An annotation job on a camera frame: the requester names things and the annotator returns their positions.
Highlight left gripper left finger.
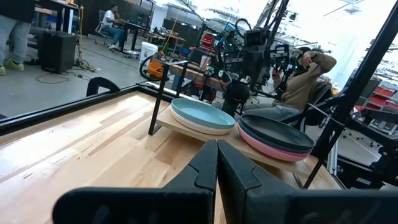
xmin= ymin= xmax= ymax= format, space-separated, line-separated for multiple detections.
xmin=52 ymin=139 xmax=219 ymax=224

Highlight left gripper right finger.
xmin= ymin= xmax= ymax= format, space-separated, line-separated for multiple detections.
xmin=216 ymin=139 xmax=398 ymax=224

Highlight pink plate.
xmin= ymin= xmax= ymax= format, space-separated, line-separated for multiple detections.
xmin=236 ymin=121 xmax=313 ymax=157
xmin=238 ymin=130 xmax=310 ymax=163

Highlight large dark bowl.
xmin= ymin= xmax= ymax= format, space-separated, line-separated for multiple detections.
xmin=238 ymin=113 xmax=316 ymax=154

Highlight light blue plate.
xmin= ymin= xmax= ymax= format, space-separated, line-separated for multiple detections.
xmin=170 ymin=98 xmax=237 ymax=131

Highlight cream plate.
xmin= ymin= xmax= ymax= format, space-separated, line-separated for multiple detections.
xmin=169 ymin=106 xmax=234 ymax=136

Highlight person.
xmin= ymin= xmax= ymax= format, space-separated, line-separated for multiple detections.
xmin=244 ymin=46 xmax=338 ymax=123
xmin=0 ymin=0 xmax=37 ymax=77
xmin=100 ymin=4 xmax=129 ymax=50

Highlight red storage bins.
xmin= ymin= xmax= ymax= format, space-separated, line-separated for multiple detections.
xmin=366 ymin=86 xmax=398 ymax=112
xmin=200 ymin=32 xmax=218 ymax=53

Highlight wooden workbench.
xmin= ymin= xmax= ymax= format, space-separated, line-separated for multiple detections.
xmin=169 ymin=63 xmax=231 ymax=91

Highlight black office chair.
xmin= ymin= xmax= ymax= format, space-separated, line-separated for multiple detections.
xmin=297 ymin=81 xmax=336 ymax=135

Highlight orange shop vacuum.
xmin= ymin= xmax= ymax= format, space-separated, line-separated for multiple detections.
xmin=139 ymin=52 xmax=171 ymax=83

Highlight white bucket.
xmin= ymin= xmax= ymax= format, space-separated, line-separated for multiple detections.
xmin=139 ymin=40 xmax=159 ymax=65

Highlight black desk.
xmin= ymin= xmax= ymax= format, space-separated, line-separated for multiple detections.
xmin=119 ymin=20 xmax=150 ymax=59

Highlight black chair back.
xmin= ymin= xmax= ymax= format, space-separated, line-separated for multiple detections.
xmin=85 ymin=77 xmax=121 ymax=98

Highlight black speaker box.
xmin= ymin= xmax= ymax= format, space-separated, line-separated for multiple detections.
xmin=38 ymin=30 xmax=78 ymax=75

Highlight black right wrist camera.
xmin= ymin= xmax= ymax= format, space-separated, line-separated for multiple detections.
xmin=243 ymin=29 xmax=266 ymax=48

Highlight wooden shelf with black frame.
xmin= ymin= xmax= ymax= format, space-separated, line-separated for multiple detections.
xmin=147 ymin=58 xmax=346 ymax=190

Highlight black rig frame post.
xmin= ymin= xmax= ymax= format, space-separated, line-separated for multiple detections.
xmin=310 ymin=0 xmax=398 ymax=158

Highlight black table edge rail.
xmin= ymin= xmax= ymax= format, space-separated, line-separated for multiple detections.
xmin=0 ymin=82 xmax=187 ymax=136

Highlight black floor cable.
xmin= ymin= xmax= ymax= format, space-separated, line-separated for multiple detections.
xmin=35 ymin=70 xmax=84 ymax=85

